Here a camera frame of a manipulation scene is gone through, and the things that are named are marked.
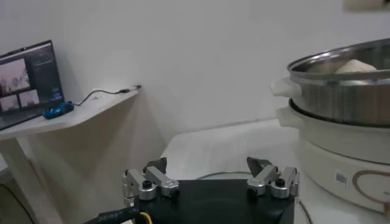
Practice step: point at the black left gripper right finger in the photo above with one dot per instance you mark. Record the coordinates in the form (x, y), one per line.
(265, 176)

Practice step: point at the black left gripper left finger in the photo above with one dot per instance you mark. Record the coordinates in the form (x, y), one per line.
(158, 178)

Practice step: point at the white steamed baozi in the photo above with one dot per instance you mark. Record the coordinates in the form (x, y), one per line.
(355, 66)

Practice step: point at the stainless steel steamer basket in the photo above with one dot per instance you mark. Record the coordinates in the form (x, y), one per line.
(341, 97)

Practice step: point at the white electric cooker pot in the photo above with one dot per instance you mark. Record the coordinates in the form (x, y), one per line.
(323, 152)

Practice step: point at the white side desk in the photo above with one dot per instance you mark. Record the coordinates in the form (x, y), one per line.
(76, 112)

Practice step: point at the blue computer mouse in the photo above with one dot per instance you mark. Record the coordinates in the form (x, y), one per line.
(58, 110)

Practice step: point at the laptop screen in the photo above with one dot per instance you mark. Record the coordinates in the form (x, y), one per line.
(30, 82)

